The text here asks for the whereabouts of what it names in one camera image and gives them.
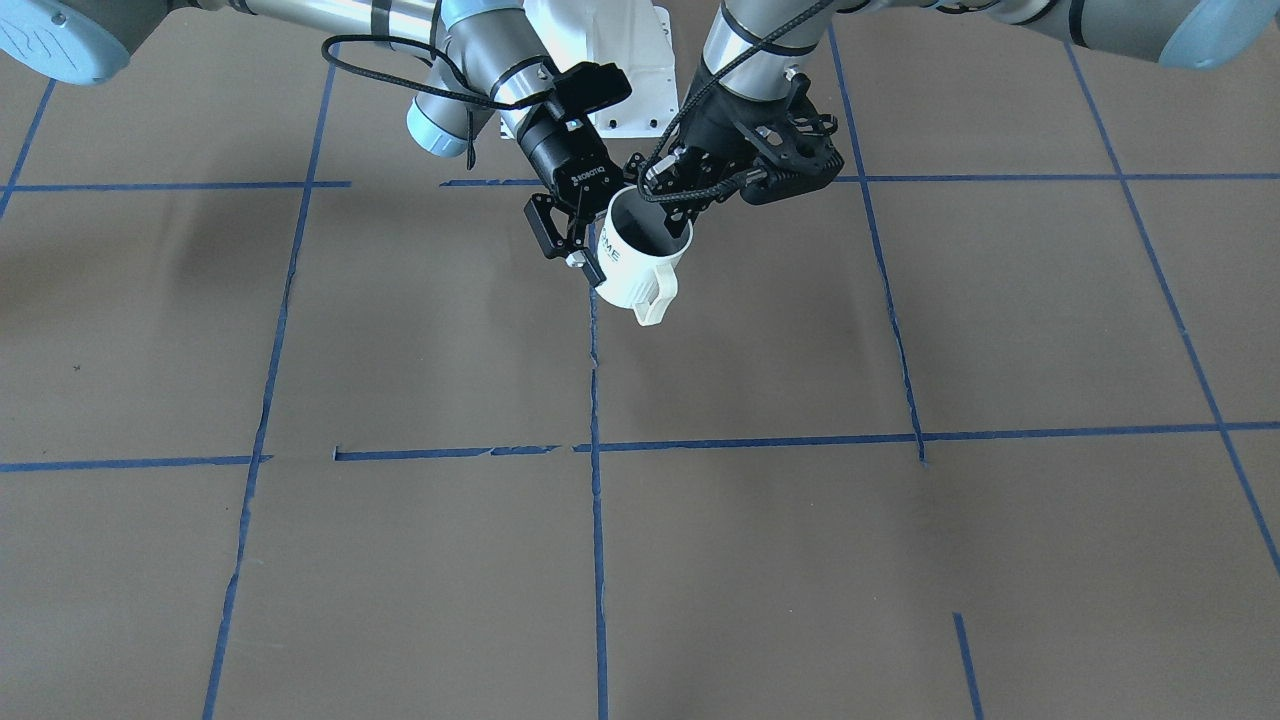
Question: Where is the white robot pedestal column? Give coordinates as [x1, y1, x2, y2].
[500, 0, 681, 140]

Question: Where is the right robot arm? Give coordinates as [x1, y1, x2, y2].
[3, 1, 634, 290]

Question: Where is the white mug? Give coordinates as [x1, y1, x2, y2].
[595, 186, 694, 325]

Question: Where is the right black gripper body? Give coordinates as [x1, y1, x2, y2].
[517, 106, 625, 217]

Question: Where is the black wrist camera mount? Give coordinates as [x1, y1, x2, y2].
[544, 61, 634, 120]
[733, 72, 845, 206]

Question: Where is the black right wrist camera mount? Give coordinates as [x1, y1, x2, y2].
[544, 61, 634, 120]

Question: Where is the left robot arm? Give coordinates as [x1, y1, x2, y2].
[628, 1, 1277, 236]

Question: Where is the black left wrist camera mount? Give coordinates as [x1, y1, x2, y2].
[733, 72, 845, 206]

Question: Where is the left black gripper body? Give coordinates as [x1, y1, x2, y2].
[675, 85, 771, 181]

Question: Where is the black camera cable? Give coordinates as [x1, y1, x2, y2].
[636, 0, 841, 201]
[320, 35, 561, 170]

